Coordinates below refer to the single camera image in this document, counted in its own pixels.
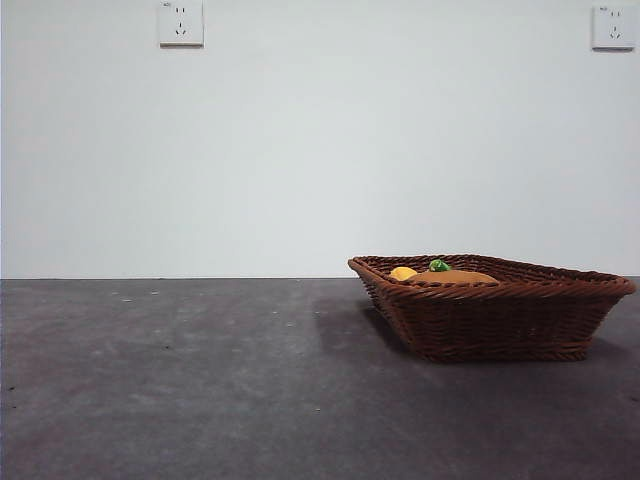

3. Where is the brown woven wicker basket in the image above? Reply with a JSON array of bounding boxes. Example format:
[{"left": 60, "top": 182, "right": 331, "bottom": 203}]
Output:
[{"left": 347, "top": 254, "right": 637, "bottom": 364}]

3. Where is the large brown potato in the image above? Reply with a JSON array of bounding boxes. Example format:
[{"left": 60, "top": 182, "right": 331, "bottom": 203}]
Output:
[{"left": 408, "top": 269, "right": 500, "bottom": 286}]

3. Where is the white wall socket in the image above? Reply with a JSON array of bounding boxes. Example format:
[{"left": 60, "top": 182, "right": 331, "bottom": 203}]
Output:
[
  {"left": 158, "top": 0, "right": 205, "bottom": 49},
  {"left": 591, "top": 5, "right": 630, "bottom": 52}
]

